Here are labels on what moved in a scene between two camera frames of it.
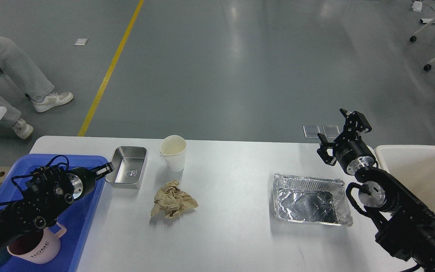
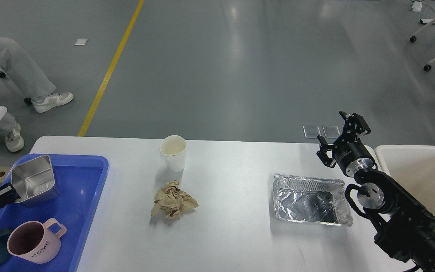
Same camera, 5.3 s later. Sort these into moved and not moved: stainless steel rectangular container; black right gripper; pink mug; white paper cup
Moved: stainless steel rectangular container
Not moved: black right gripper; pink mug; white paper cup
